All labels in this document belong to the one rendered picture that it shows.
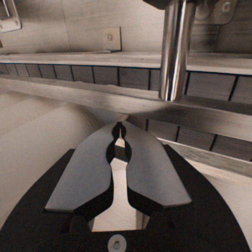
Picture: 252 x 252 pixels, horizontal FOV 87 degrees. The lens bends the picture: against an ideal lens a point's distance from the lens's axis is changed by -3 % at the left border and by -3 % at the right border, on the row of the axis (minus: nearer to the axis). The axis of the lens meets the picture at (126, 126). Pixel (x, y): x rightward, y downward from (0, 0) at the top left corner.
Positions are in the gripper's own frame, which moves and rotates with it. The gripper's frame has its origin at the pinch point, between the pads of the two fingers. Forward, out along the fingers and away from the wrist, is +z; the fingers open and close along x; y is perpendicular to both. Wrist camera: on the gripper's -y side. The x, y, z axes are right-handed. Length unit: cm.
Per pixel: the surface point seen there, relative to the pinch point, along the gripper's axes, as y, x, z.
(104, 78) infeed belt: -2.3, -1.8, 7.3
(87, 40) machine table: -6.7, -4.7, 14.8
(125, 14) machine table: -9.3, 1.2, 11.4
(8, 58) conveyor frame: -4.7, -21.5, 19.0
